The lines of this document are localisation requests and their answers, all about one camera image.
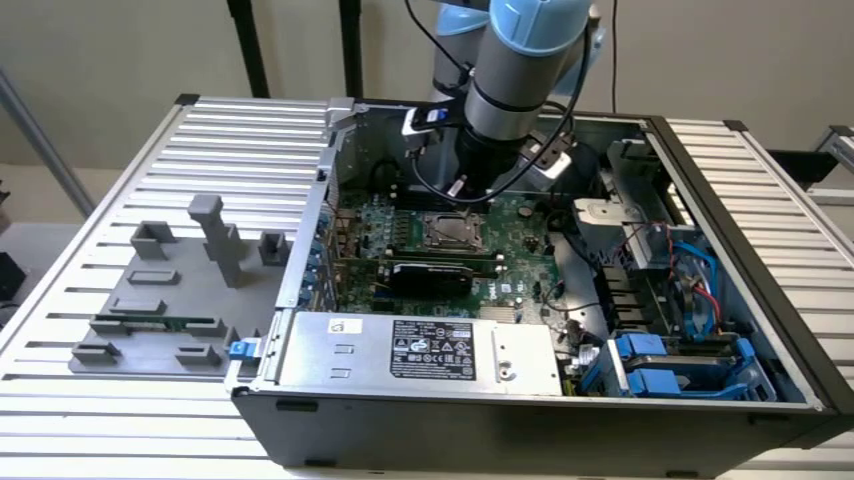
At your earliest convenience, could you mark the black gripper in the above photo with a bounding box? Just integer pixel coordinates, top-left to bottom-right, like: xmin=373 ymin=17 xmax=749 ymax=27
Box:
xmin=456 ymin=124 xmax=536 ymax=203

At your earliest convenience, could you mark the grey parts rack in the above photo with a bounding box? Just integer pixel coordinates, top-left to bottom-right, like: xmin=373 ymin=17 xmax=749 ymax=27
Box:
xmin=69 ymin=194 xmax=297 ymax=377

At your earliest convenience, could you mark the black graphics card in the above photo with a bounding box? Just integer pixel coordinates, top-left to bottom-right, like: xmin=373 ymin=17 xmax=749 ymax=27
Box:
xmin=378 ymin=259 xmax=477 ymax=300

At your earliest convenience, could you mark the silver metal drive bracket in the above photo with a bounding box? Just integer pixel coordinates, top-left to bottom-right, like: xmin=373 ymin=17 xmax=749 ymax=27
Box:
xmin=572 ymin=197 xmax=646 ymax=237

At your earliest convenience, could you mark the green RAM stick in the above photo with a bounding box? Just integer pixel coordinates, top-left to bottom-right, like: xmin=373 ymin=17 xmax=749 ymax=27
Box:
xmin=97 ymin=314 xmax=219 ymax=332

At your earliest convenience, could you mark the blue SATA wire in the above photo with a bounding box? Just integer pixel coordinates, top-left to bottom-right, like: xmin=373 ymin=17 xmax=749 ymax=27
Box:
xmin=670 ymin=239 xmax=727 ymax=344

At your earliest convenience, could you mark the open black PC case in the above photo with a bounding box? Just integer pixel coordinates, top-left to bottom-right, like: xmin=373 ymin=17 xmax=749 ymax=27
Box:
xmin=223 ymin=97 xmax=844 ymax=475

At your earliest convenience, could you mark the silver power supply unit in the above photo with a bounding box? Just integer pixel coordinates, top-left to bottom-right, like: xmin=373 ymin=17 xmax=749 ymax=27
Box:
xmin=274 ymin=311 xmax=570 ymax=397

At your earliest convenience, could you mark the grey aluminium profile bar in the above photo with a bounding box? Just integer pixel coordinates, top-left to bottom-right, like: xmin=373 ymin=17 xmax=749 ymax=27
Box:
xmin=0 ymin=67 xmax=97 ymax=217

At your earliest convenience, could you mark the black device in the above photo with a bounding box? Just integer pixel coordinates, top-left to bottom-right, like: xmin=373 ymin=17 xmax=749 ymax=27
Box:
xmin=0 ymin=252 xmax=29 ymax=302

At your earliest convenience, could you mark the blue disk bay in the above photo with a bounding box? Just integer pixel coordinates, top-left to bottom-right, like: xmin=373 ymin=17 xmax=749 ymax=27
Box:
xmin=578 ymin=328 xmax=784 ymax=402

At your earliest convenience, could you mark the blue case latch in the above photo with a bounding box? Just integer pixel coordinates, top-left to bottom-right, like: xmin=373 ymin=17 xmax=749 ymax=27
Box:
xmin=226 ymin=338 xmax=261 ymax=370

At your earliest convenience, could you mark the black RAM slot bank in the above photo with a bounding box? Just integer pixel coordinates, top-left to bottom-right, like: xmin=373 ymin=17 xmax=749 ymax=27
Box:
xmin=392 ymin=185 xmax=466 ymax=210
xmin=381 ymin=243 xmax=506 ymax=262

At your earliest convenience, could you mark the green motherboard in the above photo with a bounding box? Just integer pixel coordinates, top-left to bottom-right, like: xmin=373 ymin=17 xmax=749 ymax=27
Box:
xmin=318 ymin=191 xmax=570 ymax=322

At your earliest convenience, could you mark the white black camera box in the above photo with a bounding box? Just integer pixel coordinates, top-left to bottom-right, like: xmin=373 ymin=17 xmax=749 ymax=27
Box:
xmin=402 ymin=103 xmax=458 ymax=137

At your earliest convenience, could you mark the silver aluminium frame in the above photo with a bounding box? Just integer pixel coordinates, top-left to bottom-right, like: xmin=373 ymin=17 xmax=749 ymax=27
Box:
xmin=804 ymin=124 xmax=854 ymax=197

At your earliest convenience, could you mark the black frame post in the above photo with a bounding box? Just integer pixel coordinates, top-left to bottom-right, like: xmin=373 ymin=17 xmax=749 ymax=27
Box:
xmin=225 ymin=0 xmax=273 ymax=99
xmin=338 ymin=0 xmax=368 ymax=99

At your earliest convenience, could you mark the black white camera with bracket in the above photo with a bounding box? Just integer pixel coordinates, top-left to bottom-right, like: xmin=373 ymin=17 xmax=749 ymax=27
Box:
xmin=522 ymin=130 xmax=577 ymax=180

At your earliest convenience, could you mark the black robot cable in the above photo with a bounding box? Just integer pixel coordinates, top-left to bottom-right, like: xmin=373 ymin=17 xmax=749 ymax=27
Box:
xmin=402 ymin=0 xmax=598 ymax=204

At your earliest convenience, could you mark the red wire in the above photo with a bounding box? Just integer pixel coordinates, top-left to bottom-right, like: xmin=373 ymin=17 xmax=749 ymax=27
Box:
xmin=617 ymin=222 xmax=727 ymax=335

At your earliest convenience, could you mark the silver chipset heat sink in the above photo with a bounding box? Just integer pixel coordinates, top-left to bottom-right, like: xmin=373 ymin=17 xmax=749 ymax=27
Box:
xmin=476 ymin=305 xmax=528 ymax=324

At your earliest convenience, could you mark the CPU socket with metal frame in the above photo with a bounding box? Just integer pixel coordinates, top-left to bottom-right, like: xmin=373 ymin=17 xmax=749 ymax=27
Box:
xmin=416 ymin=209 xmax=490 ymax=252

